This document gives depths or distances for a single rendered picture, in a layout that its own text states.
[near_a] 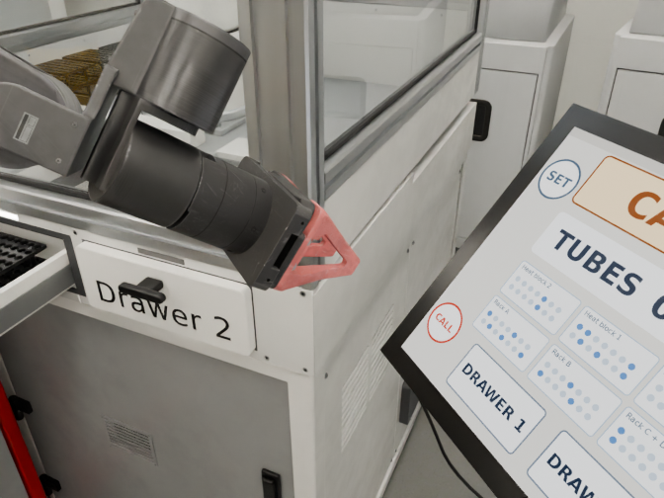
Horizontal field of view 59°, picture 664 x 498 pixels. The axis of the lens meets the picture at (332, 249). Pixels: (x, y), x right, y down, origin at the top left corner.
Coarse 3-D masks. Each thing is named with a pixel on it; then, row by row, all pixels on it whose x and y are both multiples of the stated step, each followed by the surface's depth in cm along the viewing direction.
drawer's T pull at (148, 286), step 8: (144, 280) 82; (152, 280) 82; (120, 288) 81; (128, 288) 80; (136, 288) 80; (144, 288) 80; (152, 288) 80; (160, 288) 81; (136, 296) 80; (144, 296) 79; (152, 296) 79; (160, 296) 78
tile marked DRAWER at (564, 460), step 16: (560, 432) 45; (544, 448) 45; (560, 448) 44; (576, 448) 44; (544, 464) 45; (560, 464) 44; (576, 464) 43; (592, 464) 42; (544, 480) 44; (560, 480) 44; (576, 480) 43; (592, 480) 42; (608, 480) 41; (544, 496) 44; (560, 496) 43; (576, 496) 42; (592, 496) 42; (608, 496) 41; (624, 496) 40
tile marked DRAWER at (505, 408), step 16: (480, 352) 53; (464, 368) 53; (480, 368) 52; (496, 368) 51; (448, 384) 54; (464, 384) 53; (480, 384) 51; (496, 384) 50; (512, 384) 49; (464, 400) 52; (480, 400) 51; (496, 400) 50; (512, 400) 49; (528, 400) 48; (480, 416) 50; (496, 416) 49; (512, 416) 48; (528, 416) 47; (544, 416) 46; (496, 432) 49; (512, 432) 48; (528, 432) 47; (512, 448) 47
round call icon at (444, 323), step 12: (444, 300) 58; (432, 312) 58; (444, 312) 57; (456, 312) 56; (420, 324) 59; (432, 324) 58; (444, 324) 57; (456, 324) 56; (432, 336) 57; (444, 336) 56; (456, 336) 55; (444, 348) 56
